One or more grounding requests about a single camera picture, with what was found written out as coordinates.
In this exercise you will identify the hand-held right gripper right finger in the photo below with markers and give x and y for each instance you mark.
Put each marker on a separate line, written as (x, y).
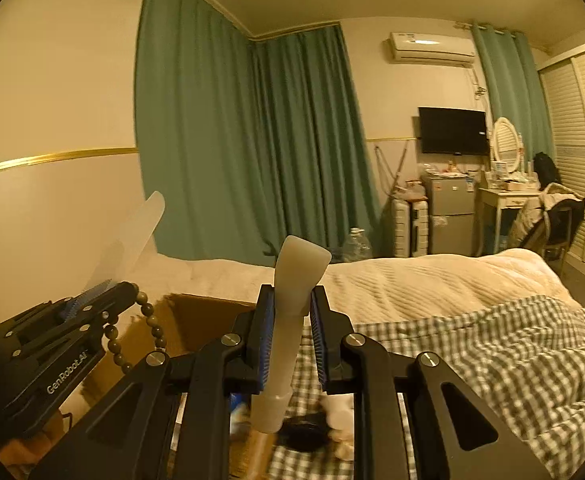
(319, 340)

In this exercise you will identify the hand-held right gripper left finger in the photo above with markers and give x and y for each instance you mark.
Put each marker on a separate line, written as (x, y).
(266, 340)

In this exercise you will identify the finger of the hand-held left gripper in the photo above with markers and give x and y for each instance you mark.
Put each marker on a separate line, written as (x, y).
(85, 305)

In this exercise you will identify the brown cardboard box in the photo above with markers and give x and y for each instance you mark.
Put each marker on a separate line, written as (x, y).
(207, 325)

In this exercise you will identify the white plastic nozzle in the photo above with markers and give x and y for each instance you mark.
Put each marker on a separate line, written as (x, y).
(292, 280)

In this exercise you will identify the translucent plastic strip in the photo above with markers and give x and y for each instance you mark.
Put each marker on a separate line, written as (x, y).
(132, 240)

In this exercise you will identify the clear water jug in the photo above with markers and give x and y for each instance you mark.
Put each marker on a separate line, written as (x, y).
(357, 247)

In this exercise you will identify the cream fluffy blanket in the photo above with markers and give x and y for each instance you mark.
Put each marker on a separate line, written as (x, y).
(412, 285)

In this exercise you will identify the white suitcase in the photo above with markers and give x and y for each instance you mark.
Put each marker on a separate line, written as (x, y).
(407, 230)

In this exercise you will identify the small grey fridge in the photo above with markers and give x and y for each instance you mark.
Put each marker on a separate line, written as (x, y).
(447, 215)

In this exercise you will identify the checked bed sheet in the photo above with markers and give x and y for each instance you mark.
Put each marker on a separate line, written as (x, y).
(497, 360)

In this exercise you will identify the leaning mop pole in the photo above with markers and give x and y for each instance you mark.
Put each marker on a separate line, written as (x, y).
(400, 170)

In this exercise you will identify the wide green curtain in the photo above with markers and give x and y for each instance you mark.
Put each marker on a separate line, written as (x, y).
(247, 135)

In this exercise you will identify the white dressing table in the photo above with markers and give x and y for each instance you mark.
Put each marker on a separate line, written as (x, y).
(497, 200)

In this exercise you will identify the beige jacket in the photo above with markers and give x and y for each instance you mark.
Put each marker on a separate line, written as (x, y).
(524, 220)

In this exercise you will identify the white oval mirror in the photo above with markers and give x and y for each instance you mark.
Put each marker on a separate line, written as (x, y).
(506, 142)

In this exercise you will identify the white air conditioner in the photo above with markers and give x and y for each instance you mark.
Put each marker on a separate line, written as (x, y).
(430, 49)

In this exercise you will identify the narrow green curtain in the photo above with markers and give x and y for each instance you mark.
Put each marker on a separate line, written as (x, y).
(512, 85)

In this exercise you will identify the black wall television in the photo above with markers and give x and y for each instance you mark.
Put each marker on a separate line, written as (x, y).
(452, 130)

